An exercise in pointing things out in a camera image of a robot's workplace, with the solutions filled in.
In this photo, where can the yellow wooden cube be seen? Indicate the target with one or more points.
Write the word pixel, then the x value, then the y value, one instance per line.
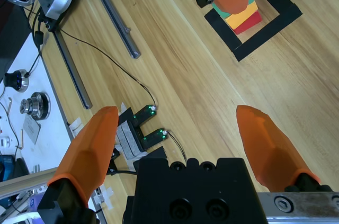
pixel 241 18

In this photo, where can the red wooden cube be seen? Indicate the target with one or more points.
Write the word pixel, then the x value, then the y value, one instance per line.
pixel 250 24

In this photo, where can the white tape piece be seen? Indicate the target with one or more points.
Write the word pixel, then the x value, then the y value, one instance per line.
pixel 106 197
pixel 75 127

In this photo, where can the black tape square outline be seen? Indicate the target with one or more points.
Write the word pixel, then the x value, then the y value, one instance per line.
pixel 265 33

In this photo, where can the small grey metal plate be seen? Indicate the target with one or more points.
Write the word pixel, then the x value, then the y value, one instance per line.
pixel 31 130

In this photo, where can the silver aluminium profile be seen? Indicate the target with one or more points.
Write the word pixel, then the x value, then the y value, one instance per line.
pixel 23 181

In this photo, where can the black tape patch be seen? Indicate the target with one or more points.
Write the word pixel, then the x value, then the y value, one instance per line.
pixel 156 155

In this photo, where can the black fork sensor green lights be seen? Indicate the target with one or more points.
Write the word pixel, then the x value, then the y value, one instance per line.
pixel 145 114

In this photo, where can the silver round flange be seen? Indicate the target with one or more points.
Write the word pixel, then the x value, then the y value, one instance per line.
pixel 34 106

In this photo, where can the blue box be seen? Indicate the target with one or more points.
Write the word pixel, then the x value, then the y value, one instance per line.
pixel 5 167

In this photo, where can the white power adapter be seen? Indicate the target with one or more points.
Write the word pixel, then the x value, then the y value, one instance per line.
pixel 4 142

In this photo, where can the black silver cylindrical device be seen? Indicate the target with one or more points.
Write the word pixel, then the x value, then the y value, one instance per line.
pixel 19 82

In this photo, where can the grey aluminium rail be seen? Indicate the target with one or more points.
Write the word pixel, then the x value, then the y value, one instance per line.
pixel 73 70
pixel 119 20

